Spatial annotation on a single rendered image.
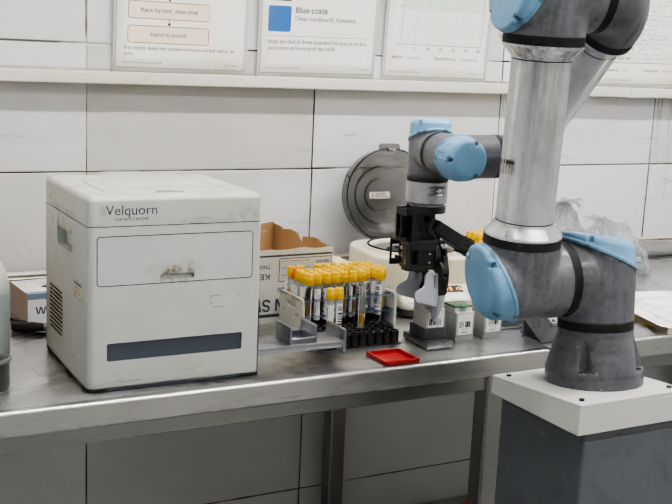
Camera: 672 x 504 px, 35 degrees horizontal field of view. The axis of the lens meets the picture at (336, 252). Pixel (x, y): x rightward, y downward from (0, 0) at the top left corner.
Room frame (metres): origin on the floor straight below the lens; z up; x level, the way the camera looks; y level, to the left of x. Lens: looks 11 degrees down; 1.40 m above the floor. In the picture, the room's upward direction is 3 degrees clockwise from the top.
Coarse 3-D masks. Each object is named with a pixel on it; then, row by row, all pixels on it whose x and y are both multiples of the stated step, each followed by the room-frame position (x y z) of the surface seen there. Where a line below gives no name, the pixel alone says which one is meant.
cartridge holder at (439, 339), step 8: (416, 328) 1.89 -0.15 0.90; (424, 328) 1.86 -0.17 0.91; (432, 328) 1.87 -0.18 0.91; (440, 328) 1.88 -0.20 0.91; (408, 336) 1.91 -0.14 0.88; (416, 336) 1.89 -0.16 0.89; (424, 336) 1.86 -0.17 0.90; (432, 336) 1.87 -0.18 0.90; (440, 336) 1.88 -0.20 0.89; (424, 344) 1.85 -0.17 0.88; (432, 344) 1.85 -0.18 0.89; (440, 344) 1.86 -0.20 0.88; (448, 344) 1.86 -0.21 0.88
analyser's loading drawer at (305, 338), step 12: (276, 324) 1.75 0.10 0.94; (300, 324) 1.77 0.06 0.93; (312, 324) 1.73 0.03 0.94; (336, 324) 1.77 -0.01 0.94; (276, 336) 1.74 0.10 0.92; (288, 336) 1.70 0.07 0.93; (300, 336) 1.76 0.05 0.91; (312, 336) 1.72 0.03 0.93; (324, 336) 1.76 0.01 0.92; (336, 336) 1.76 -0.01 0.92; (264, 348) 1.67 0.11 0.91; (276, 348) 1.68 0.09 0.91; (288, 348) 1.69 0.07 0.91; (300, 348) 1.70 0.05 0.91; (312, 348) 1.72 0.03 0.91; (324, 348) 1.73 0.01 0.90; (336, 348) 1.76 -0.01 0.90
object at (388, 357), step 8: (368, 352) 1.79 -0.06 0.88; (376, 352) 1.80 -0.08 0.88; (384, 352) 1.81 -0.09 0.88; (392, 352) 1.82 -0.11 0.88; (400, 352) 1.81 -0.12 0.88; (376, 360) 1.76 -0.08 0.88; (384, 360) 1.74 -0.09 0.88; (392, 360) 1.75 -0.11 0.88; (400, 360) 1.75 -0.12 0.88; (408, 360) 1.76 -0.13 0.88; (416, 360) 1.76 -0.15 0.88
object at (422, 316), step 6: (414, 306) 1.91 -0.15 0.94; (420, 306) 1.89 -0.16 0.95; (426, 306) 1.88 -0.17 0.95; (414, 312) 1.90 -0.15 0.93; (420, 312) 1.89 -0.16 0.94; (426, 312) 1.87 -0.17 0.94; (444, 312) 1.88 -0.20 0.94; (414, 318) 1.90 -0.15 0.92; (420, 318) 1.88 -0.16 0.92; (426, 318) 1.87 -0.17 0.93; (438, 318) 1.88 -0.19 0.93; (444, 318) 1.88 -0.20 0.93; (420, 324) 1.88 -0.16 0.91; (426, 324) 1.87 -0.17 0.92; (432, 324) 1.87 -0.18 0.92; (438, 324) 1.88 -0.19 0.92
